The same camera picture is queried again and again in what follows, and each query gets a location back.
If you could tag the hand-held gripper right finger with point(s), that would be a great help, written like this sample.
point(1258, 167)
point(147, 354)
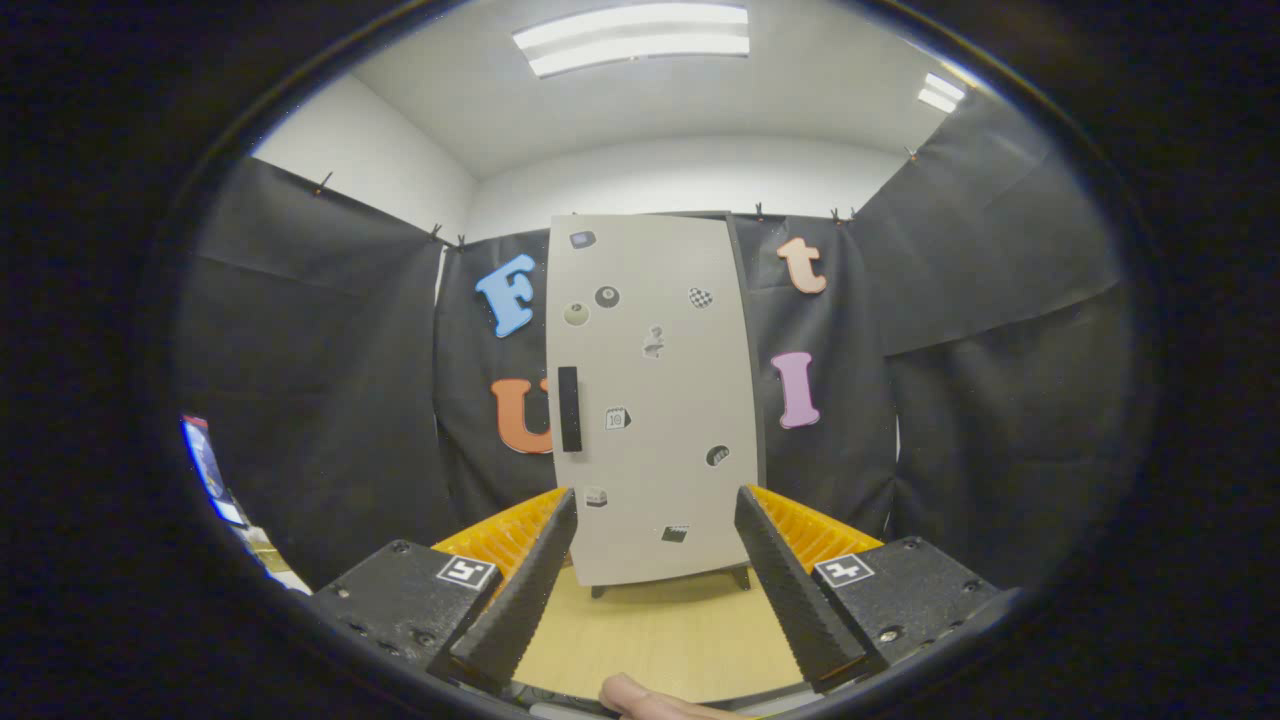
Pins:
point(790, 590)

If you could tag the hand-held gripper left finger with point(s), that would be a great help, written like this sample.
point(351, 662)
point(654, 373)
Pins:
point(515, 600)

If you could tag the grey shoe cabinet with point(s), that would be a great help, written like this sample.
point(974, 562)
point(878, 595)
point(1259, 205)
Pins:
point(742, 576)

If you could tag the black backdrop cloth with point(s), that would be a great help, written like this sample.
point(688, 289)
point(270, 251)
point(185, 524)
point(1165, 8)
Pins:
point(320, 400)

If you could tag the small ceiling light panel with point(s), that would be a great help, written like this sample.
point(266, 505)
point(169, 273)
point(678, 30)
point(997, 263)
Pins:
point(940, 92)

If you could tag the long ceiling light panel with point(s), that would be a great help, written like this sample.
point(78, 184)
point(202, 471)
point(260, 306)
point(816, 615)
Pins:
point(635, 40)

